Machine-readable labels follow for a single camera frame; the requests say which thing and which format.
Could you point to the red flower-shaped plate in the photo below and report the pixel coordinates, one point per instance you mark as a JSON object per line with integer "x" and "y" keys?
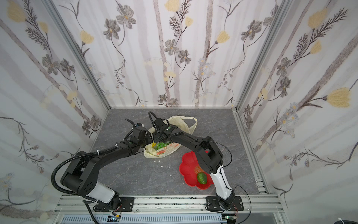
{"x": 189, "y": 168}

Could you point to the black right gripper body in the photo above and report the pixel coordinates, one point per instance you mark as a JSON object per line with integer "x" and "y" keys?
{"x": 157, "y": 131}

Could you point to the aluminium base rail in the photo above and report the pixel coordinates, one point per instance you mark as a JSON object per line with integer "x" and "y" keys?
{"x": 176, "y": 204}

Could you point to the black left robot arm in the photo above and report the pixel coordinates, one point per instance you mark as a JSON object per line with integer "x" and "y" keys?
{"x": 81, "y": 176}

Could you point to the white slotted cable duct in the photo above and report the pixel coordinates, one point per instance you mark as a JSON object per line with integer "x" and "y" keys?
{"x": 161, "y": 219}

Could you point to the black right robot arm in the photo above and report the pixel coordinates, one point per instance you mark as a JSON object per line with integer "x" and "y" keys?
{"x": 207, "y": 153}

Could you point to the green grape bunch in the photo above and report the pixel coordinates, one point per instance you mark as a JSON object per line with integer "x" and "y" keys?
{"x": 160, "y": 145}

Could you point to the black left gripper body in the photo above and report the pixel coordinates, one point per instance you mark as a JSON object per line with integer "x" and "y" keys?
{"x": 148, "y": 136}

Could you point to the dark green avocado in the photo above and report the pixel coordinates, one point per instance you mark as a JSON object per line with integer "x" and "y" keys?
{"x": 202, "y": 178}

